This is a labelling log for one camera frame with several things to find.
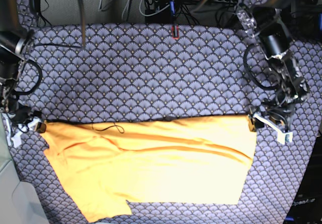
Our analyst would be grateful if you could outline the red clip marker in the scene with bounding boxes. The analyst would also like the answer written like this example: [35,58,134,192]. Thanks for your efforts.
[171,25,180,39]

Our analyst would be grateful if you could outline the black OpenArm box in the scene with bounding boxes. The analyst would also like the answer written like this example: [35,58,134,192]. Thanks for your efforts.
[284,136,321,223]

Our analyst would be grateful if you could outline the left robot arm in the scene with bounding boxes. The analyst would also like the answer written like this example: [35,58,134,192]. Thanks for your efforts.
[235,0,310,144]

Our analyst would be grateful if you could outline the white cable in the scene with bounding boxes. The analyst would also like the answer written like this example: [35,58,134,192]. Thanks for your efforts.
[138,0,172,17]

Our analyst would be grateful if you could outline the blue fan-patterned tablecloth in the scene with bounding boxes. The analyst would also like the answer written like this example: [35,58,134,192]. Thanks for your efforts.
[0,0,322,224]

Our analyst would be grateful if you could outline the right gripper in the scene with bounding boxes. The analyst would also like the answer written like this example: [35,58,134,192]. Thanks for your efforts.
[1,83,46,147]

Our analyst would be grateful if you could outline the yellow T-shirt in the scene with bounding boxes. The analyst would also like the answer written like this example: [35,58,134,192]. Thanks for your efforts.
[42,116,257,222]

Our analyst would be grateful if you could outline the white plastic bin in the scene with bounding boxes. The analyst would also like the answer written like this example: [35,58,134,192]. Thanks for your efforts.
[1,124,49,223]

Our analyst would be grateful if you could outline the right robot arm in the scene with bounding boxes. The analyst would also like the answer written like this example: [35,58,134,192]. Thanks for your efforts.
[1,0,46,148]

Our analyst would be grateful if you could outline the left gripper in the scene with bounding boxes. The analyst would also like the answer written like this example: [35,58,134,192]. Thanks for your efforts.
[248,77,310,144]

